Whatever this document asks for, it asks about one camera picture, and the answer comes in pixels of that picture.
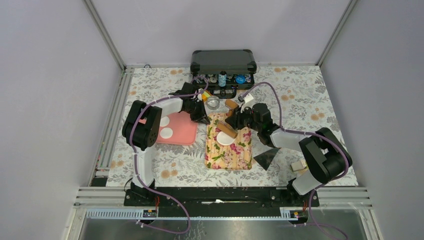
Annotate wooden double-ended rolling pin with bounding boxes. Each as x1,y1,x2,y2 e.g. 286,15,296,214
216,99,240,139

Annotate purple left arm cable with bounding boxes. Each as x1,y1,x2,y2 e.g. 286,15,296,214
128,75,210,235

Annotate round metal cutter ring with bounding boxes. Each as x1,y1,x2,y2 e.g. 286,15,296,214
205,96,221,110

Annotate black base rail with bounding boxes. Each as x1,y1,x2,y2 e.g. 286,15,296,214
123,186,320,218

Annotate white dough wrapper lower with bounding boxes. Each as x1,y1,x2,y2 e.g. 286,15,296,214
159,127,174,139

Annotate black poker chip case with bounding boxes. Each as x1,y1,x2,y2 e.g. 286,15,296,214
190,49,258,99

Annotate blue small blind button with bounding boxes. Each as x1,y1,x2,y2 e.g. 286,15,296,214
235,74,246,84

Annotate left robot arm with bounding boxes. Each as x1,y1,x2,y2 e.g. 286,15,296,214
122,82,211,206

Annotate white dough ball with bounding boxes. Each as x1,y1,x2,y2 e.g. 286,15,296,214
216,131,236,146

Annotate white green eraser block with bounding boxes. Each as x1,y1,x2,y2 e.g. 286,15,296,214
290,159,308,172

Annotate orange green sticky notes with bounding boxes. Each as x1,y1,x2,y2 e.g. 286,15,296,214
201,90,212,102

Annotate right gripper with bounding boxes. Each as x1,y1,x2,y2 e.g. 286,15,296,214
225,104,261,133

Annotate white dough wrapper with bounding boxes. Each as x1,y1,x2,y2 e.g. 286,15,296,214
159,127,174,139
159,116,170,128

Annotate white dough wrapper upper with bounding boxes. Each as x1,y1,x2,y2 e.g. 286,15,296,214
159,116,170,128

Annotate pink plastic tray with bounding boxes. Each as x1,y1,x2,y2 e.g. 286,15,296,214
147,112,198,146

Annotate floral yellow tray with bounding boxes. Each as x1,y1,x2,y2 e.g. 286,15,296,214
204,112,253,171

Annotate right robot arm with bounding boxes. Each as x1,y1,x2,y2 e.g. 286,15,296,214
223,95,353,206

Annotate blue white chip stack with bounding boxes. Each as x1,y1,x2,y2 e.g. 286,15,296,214
218,71,227,88

